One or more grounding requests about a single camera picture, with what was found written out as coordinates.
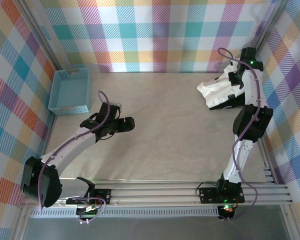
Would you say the white t-shirt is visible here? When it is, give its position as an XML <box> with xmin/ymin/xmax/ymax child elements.
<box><xmin>196</xmin><ymin>62</ymin><xmax>247</xmax><ymax>110</ymax></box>

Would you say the folded black t-shirt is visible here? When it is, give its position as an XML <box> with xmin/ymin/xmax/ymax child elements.
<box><xmin>209</xmin><ymin>93</ymin><xmax>248</xmax><ymax>111</ymax></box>

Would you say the blue perforated plastic basket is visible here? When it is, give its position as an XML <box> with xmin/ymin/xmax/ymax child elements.
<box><xmin>47</xmin><ymin>67</ymin><xmax>91</xmax><ymax>116</ymax></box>

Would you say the aluminium frame post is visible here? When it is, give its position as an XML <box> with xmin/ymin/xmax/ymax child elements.
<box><xmin>14</xmin><ymin>0</ymin><xmax>66</xmax><ymax>75</ymax></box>
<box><xmin>239</xmin><ymin>0</ymin><xmax>290</xmax><ymax>77</ymax></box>

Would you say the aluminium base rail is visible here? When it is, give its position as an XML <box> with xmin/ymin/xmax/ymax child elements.
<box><xmin>17</xmin><ymin>177</ymin><xmax>295</xmax><ymax>208</ymax></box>

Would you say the grey slotted cable duct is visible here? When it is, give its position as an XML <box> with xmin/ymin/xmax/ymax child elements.
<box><xmin>29</xmin><ymin>208</ymin><xmax>220</xmax><ymax>219</ymax></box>

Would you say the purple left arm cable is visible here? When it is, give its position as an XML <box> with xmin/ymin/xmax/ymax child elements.
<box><xmin>38</xmin><ymin>90</ymin><xmax>109</xmax><ymax>225</ymax></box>

